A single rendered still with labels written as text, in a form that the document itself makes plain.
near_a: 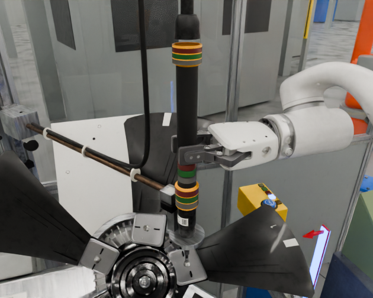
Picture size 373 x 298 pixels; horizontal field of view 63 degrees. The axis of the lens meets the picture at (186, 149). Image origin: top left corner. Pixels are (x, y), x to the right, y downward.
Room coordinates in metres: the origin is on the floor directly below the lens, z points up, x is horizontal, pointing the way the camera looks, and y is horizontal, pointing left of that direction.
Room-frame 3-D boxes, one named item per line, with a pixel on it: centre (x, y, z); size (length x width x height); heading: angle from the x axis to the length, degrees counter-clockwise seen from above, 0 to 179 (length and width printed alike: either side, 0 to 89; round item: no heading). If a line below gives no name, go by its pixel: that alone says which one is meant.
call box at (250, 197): (0.84, -0.26, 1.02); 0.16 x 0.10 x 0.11; 17
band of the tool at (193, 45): (0.46, 0.00, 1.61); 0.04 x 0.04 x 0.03
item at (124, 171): (0.64, 0.24, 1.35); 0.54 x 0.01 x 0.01; 52
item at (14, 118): (0.84, 0.49, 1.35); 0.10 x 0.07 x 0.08; 52
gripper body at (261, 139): (0.49, -0.10, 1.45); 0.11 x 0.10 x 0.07; 107
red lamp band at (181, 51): (0.46, 0.00, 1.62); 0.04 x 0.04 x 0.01
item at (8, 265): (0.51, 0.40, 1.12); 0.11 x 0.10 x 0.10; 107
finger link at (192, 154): (0.43, -0.02, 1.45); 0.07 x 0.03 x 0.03; 107
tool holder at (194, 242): (0.46, 0.01, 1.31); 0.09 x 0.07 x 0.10; 52
